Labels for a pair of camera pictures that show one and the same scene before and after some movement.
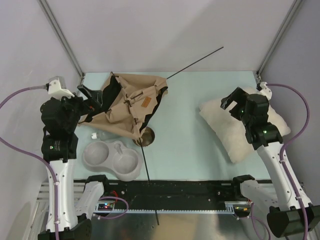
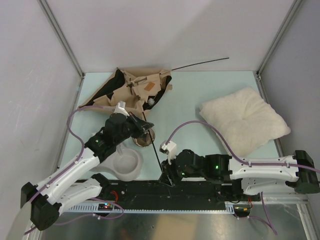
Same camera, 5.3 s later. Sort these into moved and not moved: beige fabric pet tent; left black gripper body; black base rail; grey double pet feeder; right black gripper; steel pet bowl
Moved: left black gripper body; right black gripper; beige fabric pet tent
Not moved: steel pet bowl; black base rail; grey double pet feeder
